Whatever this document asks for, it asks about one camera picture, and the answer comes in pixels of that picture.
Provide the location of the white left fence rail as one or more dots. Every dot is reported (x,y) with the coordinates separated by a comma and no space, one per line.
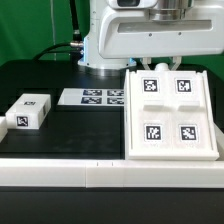
(3,128)

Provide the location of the white small door part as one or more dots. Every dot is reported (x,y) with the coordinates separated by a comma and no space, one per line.
(149,111)
(189,111)

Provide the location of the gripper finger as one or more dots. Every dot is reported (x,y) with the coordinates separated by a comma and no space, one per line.
(175,63)
(146,62)

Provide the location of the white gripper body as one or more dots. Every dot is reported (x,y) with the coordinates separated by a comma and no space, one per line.
(132,33)

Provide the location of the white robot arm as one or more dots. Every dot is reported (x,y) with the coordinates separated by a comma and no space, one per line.
(164,10)

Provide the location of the white fence rail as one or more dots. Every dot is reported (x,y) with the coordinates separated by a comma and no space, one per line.
(110,173)
(220,142)
(3,128)

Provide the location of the white flat tagged top panel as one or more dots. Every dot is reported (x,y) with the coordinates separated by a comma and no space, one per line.
(91,97)

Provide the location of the white right fence rail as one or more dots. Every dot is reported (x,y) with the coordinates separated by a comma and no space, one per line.
(220,142)

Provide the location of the white cabinet body box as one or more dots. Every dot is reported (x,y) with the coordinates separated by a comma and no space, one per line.
(168,152)

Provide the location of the white front fence rail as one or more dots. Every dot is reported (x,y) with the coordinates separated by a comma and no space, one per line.
(110,173)

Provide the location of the white tagged block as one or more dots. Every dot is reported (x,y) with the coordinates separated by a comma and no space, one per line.
(29,111)

